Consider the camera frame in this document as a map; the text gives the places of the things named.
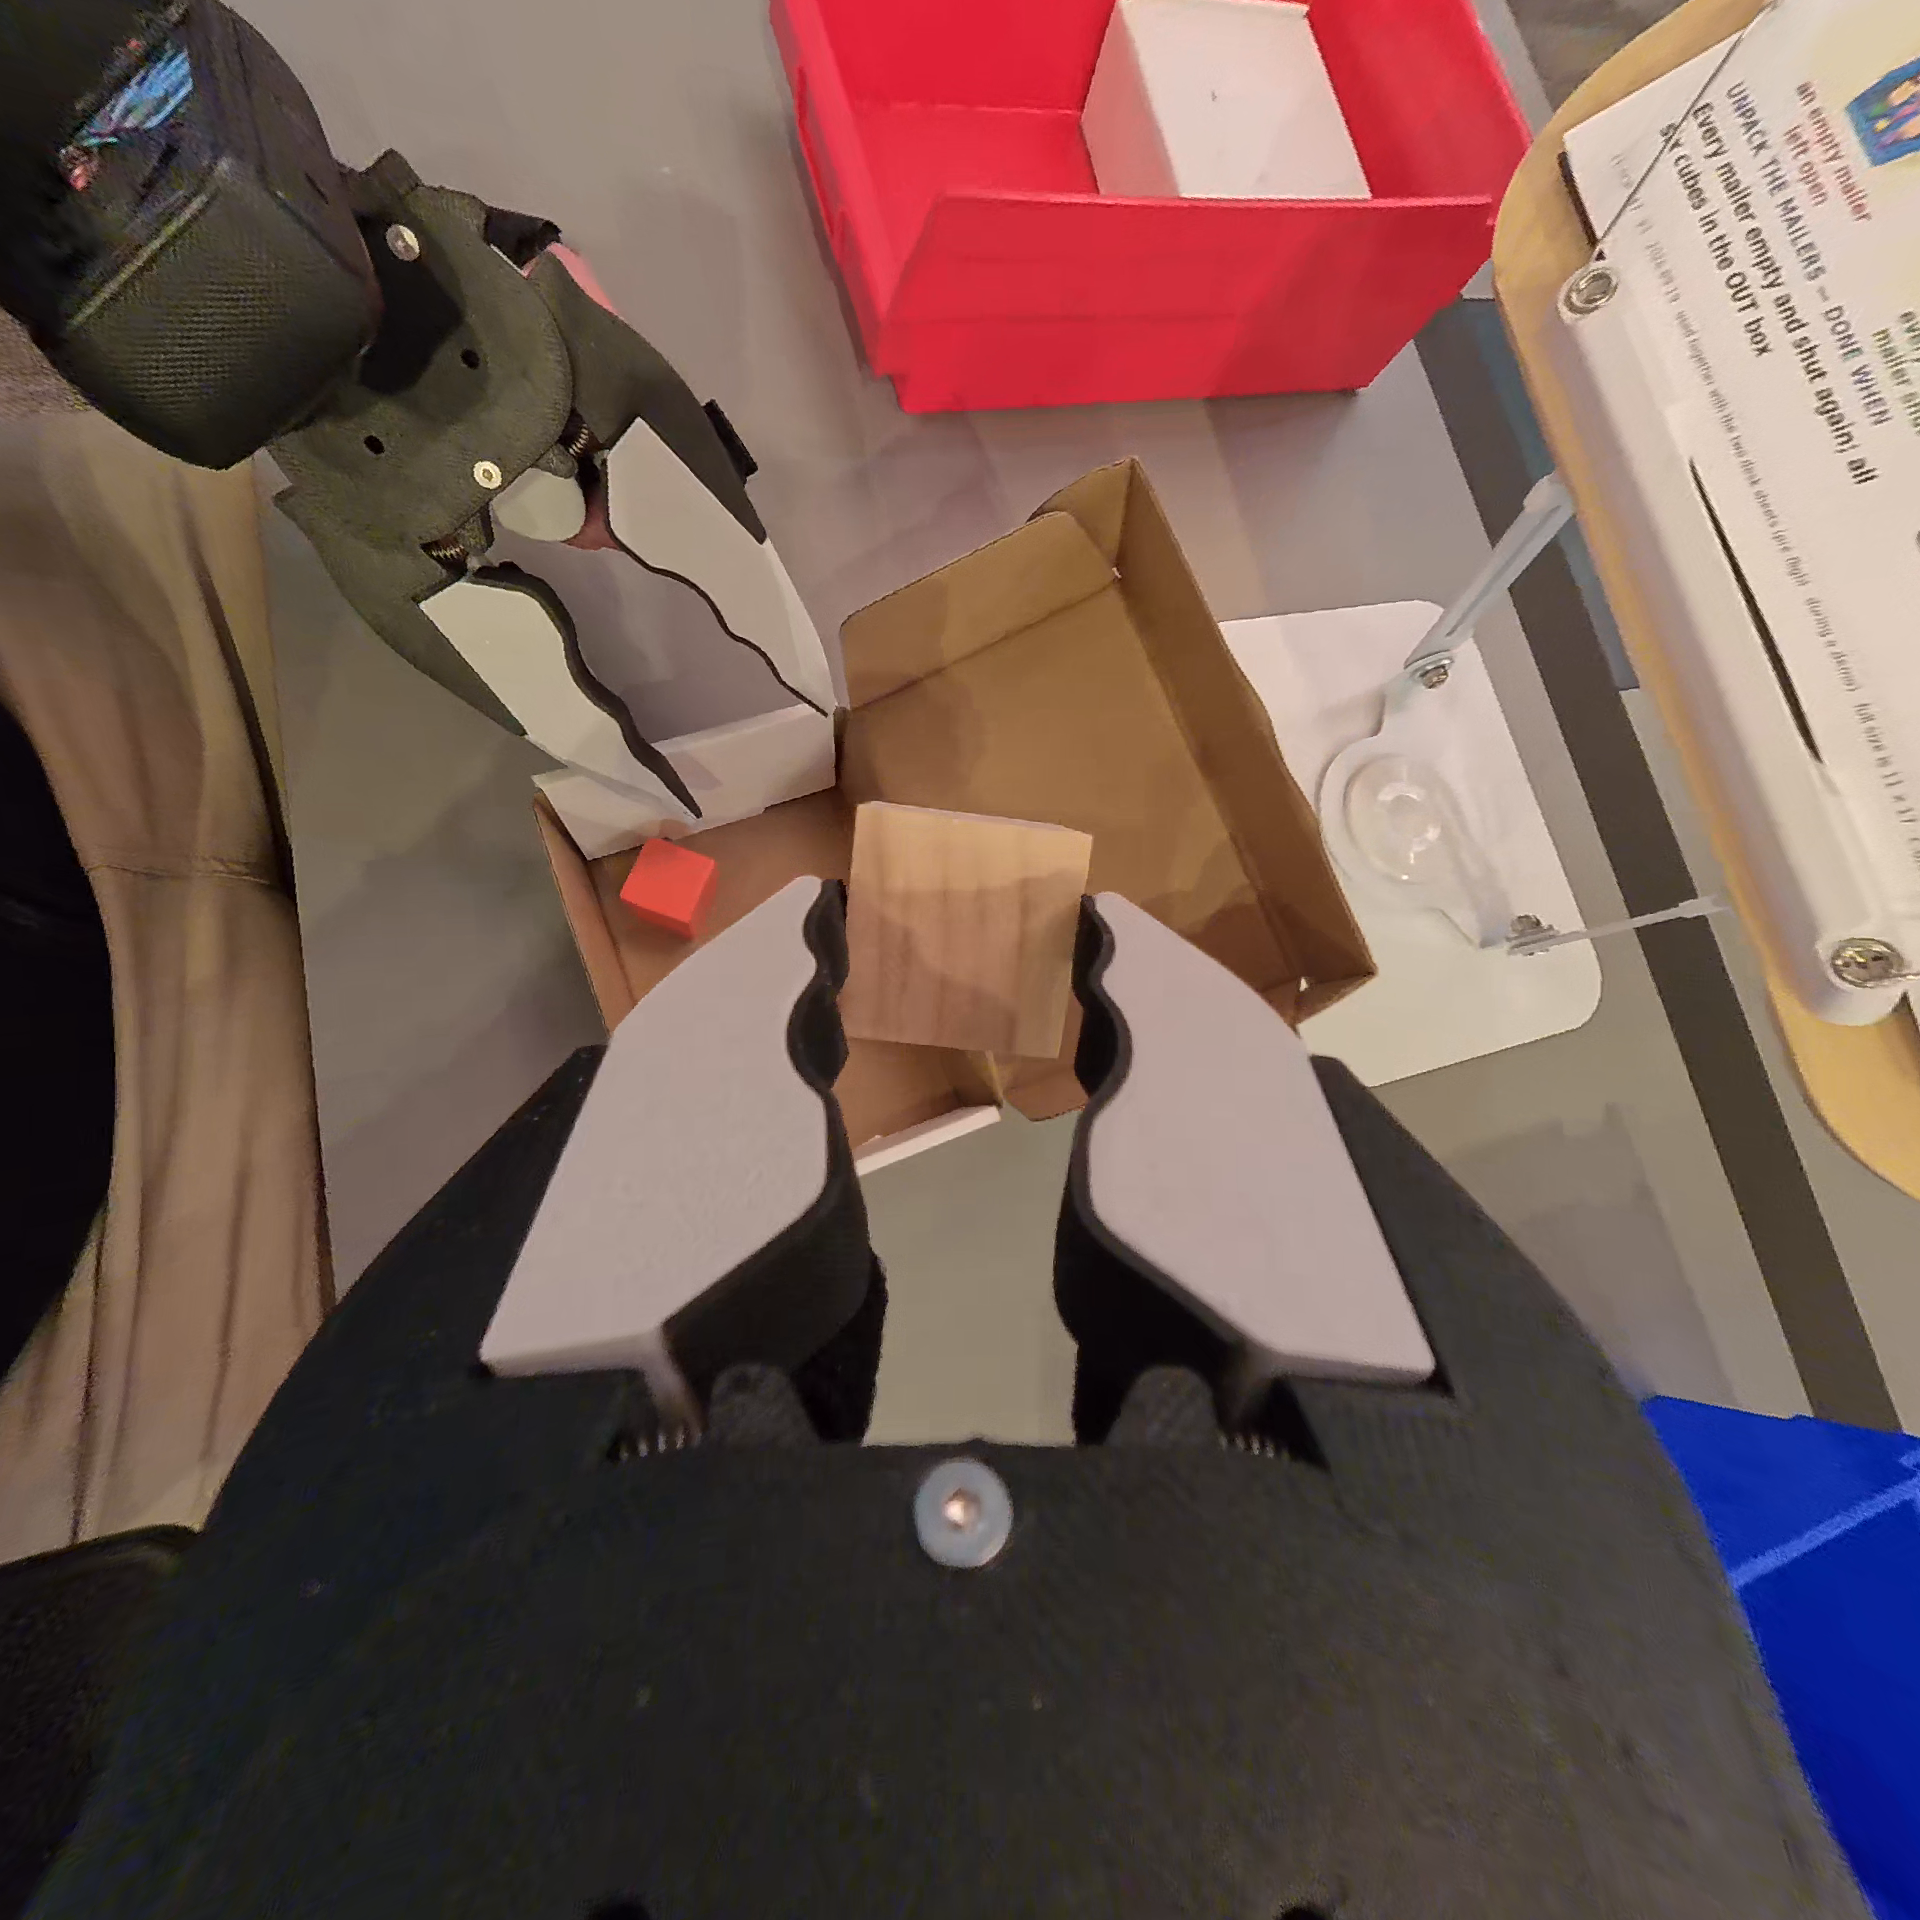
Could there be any beige cloth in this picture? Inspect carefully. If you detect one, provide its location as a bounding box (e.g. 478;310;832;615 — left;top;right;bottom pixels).
0;310;341;1567

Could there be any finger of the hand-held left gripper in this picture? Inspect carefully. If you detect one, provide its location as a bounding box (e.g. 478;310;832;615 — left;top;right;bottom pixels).
492;416;845;718
415;564;704;823

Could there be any red cube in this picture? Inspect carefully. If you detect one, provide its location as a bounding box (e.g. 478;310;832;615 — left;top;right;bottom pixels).
617;839;720;941

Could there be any white box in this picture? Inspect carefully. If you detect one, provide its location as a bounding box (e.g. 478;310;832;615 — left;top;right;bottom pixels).
1079;0;1376;204

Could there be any round wooden board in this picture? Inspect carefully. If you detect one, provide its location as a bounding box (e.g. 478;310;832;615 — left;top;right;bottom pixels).
1491;0;1920;1204

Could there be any blue plastic bin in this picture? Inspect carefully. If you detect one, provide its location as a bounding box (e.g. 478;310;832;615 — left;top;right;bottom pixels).
1639;1395;1920;1920

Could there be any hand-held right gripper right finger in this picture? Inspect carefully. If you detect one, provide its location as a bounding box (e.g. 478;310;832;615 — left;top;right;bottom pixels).
1053;892;1441;1444

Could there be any white printed instruction sheet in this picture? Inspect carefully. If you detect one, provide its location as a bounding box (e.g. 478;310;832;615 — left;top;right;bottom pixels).
1557;0;1920;1031

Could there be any red plastic bin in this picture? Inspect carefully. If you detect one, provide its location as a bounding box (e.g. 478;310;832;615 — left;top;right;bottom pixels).
768;0;1539;416

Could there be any cardboard mailer box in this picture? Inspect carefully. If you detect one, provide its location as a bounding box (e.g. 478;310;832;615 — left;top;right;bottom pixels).
532;456;1377;1174

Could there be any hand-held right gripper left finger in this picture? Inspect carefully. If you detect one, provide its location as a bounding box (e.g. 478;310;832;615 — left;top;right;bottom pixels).
478;876;887;1444

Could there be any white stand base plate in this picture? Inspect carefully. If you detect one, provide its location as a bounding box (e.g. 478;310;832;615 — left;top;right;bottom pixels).
1217;471;1728;1089

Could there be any wooden cube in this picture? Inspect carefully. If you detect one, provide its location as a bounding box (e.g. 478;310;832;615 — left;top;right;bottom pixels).
836;799;1095;1065

